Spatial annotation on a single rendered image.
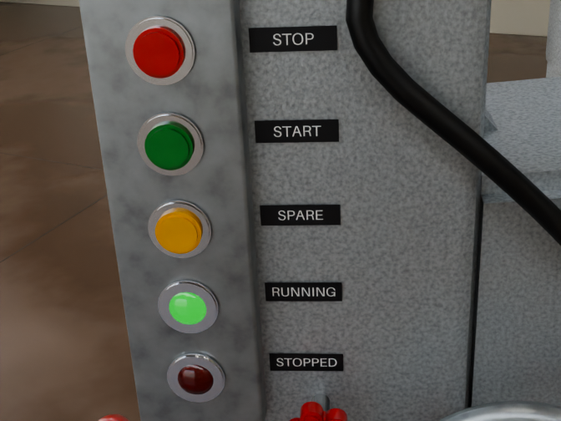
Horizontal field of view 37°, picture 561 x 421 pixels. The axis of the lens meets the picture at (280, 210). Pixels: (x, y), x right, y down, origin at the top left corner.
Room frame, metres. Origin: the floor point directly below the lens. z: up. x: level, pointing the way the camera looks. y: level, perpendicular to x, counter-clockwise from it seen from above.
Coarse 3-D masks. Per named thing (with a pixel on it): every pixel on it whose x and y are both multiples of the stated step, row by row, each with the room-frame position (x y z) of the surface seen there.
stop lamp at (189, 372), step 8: (184, 368) 0.43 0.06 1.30; (192, 368) 0.42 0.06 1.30; (200, 368) 0.42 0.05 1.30; (184, 376) 0.42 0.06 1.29; (192, 376) 0.42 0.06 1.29; (200, 376) 0.42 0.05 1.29; (208, 376) 0.42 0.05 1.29; (184, 384) 0.42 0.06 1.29; (192, 384) 0.42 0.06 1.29; (200, 384) 0.42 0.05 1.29; (208, 384) 0.42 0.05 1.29; (192, 392) 0.42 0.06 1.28; (200, 392) 0.42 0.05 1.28
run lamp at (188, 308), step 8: (176, 296) 0.43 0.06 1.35; (184, 296) 0.42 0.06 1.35; (192, 296) 0.42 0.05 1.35; (176, 304) 0.42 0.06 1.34; (184, 304) 0.42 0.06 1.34; (192, 304) 0.42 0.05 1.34; (200, 304) 0.42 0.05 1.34; (176, 312) 0.42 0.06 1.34; (184, 312) 0.42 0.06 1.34; (192, 312) 0.42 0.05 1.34; (200, 312) 0.42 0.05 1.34; (176, 320) 0.43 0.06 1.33; (184, 320) 0.42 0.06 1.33; (192, 320) 0.42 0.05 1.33; (200, 320) 0.42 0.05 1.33
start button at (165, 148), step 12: (156, 132) 0.42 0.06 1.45; (168, 132) 0.42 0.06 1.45; (180, 132) 0.42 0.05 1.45; (144, 144) 0.42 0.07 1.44; (156, 144) 0.42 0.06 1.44; (168, 144) 0.42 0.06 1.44; (180, 144) 0.42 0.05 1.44; (192, 144) 0.42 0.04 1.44; (156, 156) 0.42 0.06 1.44; (168, 156) 0.42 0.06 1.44; (180, 156) 0.42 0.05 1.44; (168, 168) 0.42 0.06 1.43
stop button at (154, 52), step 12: (144, 36) 0.42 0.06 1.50; (156, 36) 0.42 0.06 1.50; (168, 36) 0.42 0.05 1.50; (144, 48) 0.42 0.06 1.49; (156, 48) 0.42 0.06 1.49; (168, 48) 0.42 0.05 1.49; (180, 48) 0.42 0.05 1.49; (144, 60) 0.42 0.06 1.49; (156, 60) 0.42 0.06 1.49; (168, 60) 0.42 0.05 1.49; (180, 60) 0.42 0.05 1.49; (144, 72) 0.42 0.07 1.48; (156, 72) 0.42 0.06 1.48; (168, 72) 0.42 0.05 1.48
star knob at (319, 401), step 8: (312, 400) 0.43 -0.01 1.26; (320, 400) 0.43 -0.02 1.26; (328, 400) 0.43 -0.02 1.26; (304, 408) 0.41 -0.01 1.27; (312, 408) 0.41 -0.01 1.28; (320, 408) 0.41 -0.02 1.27; (328, 408) 0.43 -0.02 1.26; (336, 408) 0.41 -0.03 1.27; (304, 416) 0.40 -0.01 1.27; (312, 416) 0.40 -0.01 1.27; (320, 416) 0.40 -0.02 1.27; (328, 416) 0.41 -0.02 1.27; (336, 416) 0.40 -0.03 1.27; (344, 416) 0.41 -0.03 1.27
